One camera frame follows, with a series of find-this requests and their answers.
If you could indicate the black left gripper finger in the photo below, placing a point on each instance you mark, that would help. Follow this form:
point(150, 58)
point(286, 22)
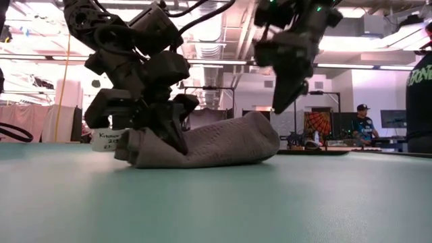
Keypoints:
point(108, 109)
point(180, 114)

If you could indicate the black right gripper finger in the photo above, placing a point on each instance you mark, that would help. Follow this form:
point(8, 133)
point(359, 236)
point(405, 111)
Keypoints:
point(283, 94)
point(299, 89)

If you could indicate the grey waffle-weave towel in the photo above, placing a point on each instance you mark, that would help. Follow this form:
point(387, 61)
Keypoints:
point(229, 141)

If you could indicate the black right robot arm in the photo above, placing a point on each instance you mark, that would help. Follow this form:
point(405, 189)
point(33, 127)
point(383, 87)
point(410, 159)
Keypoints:
point(320, 17)

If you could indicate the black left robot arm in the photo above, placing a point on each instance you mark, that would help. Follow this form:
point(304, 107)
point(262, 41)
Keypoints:
point(98, 23)

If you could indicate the small black background robot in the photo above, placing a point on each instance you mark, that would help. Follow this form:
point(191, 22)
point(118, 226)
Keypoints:
point(293, 139)

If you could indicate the ceiling light strip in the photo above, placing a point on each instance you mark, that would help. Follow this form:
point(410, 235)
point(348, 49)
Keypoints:
point(33, 58)
point(344, 66)

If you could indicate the person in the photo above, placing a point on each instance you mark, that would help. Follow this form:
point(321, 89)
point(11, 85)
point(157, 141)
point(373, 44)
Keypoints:
point(420, 111)
point(364, 130)

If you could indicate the pink curtain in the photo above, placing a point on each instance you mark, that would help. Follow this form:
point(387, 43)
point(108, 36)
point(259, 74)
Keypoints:
point(23, 121)

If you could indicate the black ceiling fixture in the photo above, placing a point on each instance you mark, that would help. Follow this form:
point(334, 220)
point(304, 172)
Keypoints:
point(5, 33)

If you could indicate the black metal frame stand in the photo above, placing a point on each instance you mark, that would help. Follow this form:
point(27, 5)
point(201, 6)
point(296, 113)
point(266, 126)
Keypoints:
point(324, 92)

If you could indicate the orange patterned wall tapestry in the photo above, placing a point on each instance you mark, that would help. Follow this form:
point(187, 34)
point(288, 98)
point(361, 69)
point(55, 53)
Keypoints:
point(317, 123)

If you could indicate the silver round duct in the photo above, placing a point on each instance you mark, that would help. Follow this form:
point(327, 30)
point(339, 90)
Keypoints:
point(212, 50)

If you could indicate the grey rectangular air duct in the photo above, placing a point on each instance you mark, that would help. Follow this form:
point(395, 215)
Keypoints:
point(361, 26)

